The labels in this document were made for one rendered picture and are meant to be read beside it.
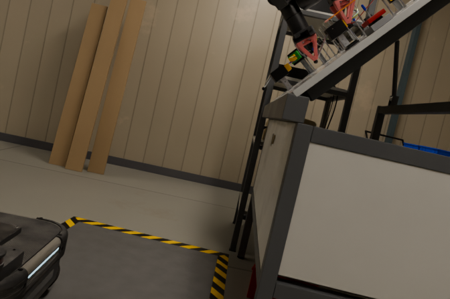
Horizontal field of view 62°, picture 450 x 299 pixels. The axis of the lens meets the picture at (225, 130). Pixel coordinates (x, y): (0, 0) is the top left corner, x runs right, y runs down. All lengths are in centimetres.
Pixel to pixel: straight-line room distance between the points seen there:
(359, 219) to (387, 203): 8
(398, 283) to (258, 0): 334
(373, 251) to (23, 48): 383
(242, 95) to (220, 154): 65
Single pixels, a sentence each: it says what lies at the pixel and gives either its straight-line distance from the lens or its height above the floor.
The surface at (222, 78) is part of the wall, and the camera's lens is 386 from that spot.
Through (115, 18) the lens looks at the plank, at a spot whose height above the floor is 139.
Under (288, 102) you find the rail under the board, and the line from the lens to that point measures 92.
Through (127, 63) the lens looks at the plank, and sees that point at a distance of 356.
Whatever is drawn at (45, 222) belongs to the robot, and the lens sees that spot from 157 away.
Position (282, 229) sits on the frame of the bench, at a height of 53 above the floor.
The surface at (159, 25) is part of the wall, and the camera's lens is 396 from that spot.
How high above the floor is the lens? 79
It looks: 3 degrees down
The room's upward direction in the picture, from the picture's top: 13 degrees clockwise
